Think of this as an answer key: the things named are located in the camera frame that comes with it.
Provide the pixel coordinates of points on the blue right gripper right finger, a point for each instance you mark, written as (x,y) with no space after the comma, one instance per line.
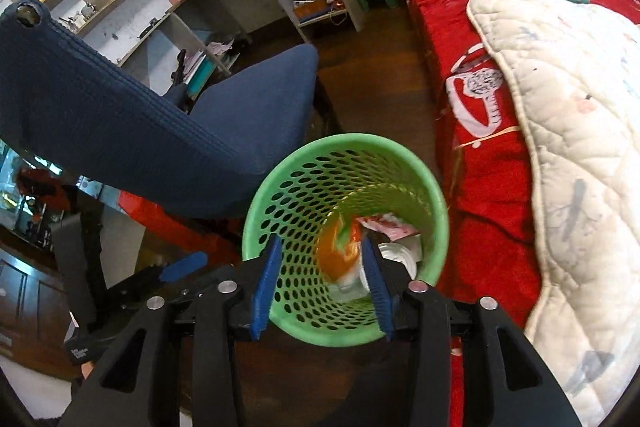
(373,266)

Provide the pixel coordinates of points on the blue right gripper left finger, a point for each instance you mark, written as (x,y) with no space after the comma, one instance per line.
(265,270)

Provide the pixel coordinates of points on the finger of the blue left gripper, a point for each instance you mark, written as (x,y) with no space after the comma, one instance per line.
(184,267)

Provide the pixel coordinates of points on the white plastic cup lid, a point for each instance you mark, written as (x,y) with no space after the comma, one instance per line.
(395,259)

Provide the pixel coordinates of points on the orange snack wrapper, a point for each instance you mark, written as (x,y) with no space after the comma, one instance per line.
(338,247)

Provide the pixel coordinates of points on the pink snack wrapper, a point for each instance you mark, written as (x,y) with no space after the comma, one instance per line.
(389,225)

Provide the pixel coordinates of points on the green mesh trash basket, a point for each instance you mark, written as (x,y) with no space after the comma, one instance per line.
(316,201)

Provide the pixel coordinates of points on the red patterned bed duvet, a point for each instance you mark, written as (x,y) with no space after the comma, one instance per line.
(486,171)

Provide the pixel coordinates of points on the blue office chair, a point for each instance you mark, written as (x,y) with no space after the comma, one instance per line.
(63,101)

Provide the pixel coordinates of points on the white desk shelf unit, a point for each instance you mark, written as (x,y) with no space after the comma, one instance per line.
(144,36)

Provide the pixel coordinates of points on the white quilted blanket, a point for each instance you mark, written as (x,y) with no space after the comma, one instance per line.
(573,73)

